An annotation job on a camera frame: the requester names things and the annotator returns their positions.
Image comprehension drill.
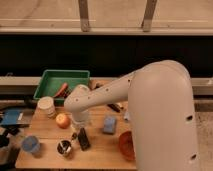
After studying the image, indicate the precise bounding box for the blue sponge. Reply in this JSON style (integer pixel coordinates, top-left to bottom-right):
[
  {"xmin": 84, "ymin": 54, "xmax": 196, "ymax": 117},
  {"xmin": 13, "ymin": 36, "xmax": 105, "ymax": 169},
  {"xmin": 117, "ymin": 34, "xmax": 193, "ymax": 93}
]
[{"xmin": 103, "ymin": 116, "xmax": 116, "ymax": 134}]

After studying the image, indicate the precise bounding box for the orange red bowl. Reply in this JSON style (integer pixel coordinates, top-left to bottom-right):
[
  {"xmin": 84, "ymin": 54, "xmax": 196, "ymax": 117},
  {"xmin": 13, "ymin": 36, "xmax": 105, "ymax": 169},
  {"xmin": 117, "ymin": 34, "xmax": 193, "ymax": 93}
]
[{"xmin": 118, "ymin": 131, "xmax": 135, "ymax": 161}]

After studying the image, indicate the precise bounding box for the blue box on left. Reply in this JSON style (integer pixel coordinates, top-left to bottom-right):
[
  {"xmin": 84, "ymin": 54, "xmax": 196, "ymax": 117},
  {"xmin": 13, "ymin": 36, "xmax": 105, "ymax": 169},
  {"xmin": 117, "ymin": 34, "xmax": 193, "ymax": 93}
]
[{"xmin": 0, "ymin": 109, "xmax": 21, "ymax": 126}]

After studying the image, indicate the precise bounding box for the metal measuring cup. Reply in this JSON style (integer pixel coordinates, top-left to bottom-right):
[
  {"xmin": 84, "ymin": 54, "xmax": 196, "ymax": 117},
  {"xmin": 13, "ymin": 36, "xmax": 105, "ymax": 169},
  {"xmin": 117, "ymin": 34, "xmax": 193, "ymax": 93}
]
[{"xmin": 57, "ymin": 133, "xmax": 77, "ymax": 157}]

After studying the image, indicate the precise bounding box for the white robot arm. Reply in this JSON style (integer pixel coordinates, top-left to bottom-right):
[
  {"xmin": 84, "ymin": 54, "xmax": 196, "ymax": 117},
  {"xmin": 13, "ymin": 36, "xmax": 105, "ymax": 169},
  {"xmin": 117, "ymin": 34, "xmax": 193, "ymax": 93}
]
[{"xmin": 64, "ymin": 60, "xmax": 200, "ymax": 171}]

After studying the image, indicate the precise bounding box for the white cylindrical container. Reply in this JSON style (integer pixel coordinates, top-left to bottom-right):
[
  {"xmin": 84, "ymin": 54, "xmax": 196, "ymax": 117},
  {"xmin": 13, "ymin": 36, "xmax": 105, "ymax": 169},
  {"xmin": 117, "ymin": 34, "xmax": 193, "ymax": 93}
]
[{"xmin": 37, "ymin": 96, "xmax": 56, "ymax": 118}]

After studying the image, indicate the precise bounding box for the orange apple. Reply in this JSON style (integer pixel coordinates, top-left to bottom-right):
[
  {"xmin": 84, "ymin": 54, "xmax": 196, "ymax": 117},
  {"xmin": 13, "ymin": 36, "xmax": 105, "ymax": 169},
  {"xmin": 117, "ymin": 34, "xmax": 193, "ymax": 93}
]
[{"xmin": 56, "ymin": 113, "xmax": 71, "ymax": 129}]

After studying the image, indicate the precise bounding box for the black rectangular eraser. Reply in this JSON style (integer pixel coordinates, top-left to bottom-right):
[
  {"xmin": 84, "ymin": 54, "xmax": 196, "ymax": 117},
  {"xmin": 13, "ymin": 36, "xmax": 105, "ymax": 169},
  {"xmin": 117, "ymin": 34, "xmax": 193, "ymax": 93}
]
[{"xmin": 78, "ymin": 128, "xmax": 90, "ymax": 151}]

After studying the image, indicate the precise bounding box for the orange carrot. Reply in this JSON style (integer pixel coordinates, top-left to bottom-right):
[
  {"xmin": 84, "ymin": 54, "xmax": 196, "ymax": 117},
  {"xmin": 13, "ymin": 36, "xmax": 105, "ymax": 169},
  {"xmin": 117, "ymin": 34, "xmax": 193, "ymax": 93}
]
[{"xmin": 53, "ymin": 83, "xmax": 68, "ymax": 98}]

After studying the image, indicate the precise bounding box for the green plastic tray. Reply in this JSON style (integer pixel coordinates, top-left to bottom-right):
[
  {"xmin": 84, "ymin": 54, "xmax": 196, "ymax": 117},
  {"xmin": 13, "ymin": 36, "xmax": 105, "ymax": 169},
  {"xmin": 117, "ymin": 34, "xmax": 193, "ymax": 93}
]
[{"xmin": 34, "ymin": 69, "xmax": 90, "ymax": 100}]

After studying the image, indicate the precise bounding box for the blue plastic cup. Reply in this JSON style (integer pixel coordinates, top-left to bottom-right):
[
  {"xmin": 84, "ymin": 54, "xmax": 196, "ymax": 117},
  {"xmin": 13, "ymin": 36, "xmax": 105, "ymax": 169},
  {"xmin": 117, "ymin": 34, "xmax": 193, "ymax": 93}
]
[{"xmin": 21, "ymin": 136, "xmax": 40, "ymax": 154}]

